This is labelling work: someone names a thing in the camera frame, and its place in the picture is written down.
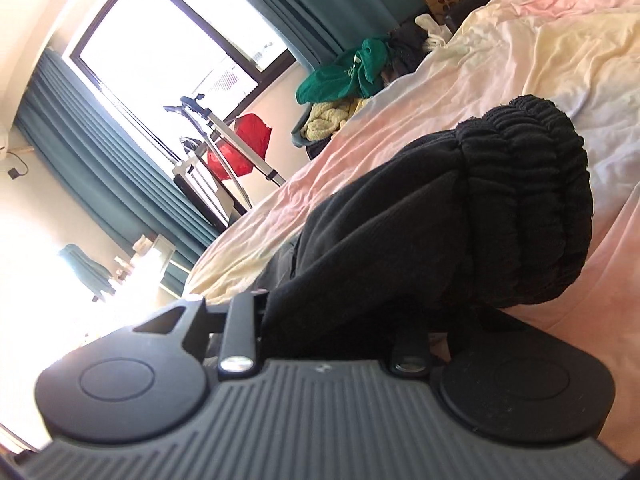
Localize bed with pink sheet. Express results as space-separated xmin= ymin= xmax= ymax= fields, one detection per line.
xmin=182 ymin=0 xmax=640 ymax=466

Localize yellow knitted blanket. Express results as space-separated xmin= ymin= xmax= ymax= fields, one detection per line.
xmin=302 ymin=97 xmax=373 ymax=143

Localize blue curtain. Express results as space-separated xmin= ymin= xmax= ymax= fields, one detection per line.
xmin=205 ymin=0 xmax=431 ymax=72
xmin=14 ymin=49 xmax=236 ymax=293

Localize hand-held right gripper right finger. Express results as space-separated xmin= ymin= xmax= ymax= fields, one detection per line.
xmin=390 ymin=307 xmax=516 ymax=376

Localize dark clothes pile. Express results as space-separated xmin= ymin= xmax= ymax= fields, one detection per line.
xmin=380 ymin=22 xmax=436 ymax=86

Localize dark-framed window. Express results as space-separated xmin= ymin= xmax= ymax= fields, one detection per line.
xmin=65 ymin=0 xmax=296 ymax=98

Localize white cloth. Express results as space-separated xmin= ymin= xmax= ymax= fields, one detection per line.
xmin=414 ymin=12 xmax=453 ymax=51

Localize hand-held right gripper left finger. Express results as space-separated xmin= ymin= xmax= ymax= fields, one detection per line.
xmin=131 ymin=290 xmax=268 ymax=377

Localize white dressing table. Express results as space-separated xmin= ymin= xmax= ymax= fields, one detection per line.
xmin=115 ymin=232 xmax=176 ymax=291

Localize green garment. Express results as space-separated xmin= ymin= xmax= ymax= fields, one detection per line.
xmin=295 ymin=37 xmax=396 ymax=106

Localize black pants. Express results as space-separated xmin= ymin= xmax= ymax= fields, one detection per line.
xmin=260 ymin=94 xmax=594 ymax=361

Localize wavy-framed mirror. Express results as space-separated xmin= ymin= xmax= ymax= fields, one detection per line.
xmin=57 ymin=244 xmax=113 ymax=303

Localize black wall socket with cable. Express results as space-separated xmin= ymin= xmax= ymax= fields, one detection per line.
xmin=6 ymin=152 xmax=31 ymax=180

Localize garment steamer stand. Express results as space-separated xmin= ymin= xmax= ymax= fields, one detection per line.
xmin=162 ymin=95 xmax=288 ymax=211

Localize red cloth bag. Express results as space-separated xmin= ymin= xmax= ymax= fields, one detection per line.
xmin=206 ymin=114 xmax=273 ymax=180

